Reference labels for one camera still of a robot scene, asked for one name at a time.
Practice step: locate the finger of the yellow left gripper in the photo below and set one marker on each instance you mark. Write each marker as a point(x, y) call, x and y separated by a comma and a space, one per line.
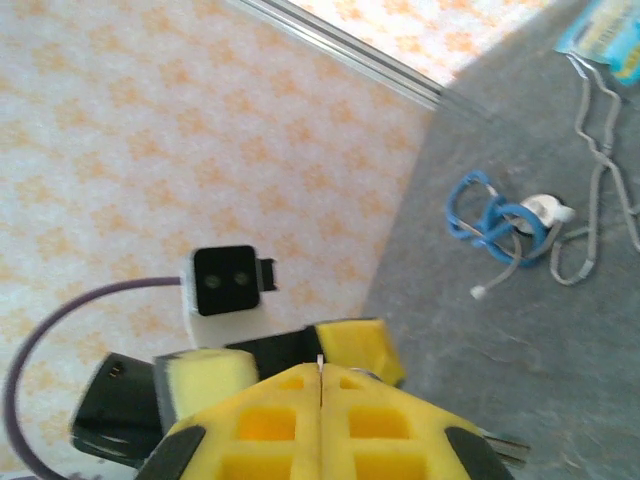
point(205, 380)
point(357, 345)

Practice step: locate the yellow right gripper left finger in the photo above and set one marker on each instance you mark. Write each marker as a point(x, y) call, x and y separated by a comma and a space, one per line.
point(265, 430)

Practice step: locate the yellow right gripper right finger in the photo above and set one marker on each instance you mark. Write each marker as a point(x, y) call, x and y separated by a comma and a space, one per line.
point(380, 430)

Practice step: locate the blue stethoscope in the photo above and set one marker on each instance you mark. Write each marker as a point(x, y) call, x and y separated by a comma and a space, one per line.
point(492, 220)

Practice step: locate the blue snack packet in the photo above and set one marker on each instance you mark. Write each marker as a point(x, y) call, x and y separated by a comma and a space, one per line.
point(607, 35)

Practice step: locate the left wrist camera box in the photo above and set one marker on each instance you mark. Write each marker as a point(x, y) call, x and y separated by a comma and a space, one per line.
point(225, 280)

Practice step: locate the aluminium corner post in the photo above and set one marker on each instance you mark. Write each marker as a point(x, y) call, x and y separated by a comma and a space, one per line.
point(350, 50)

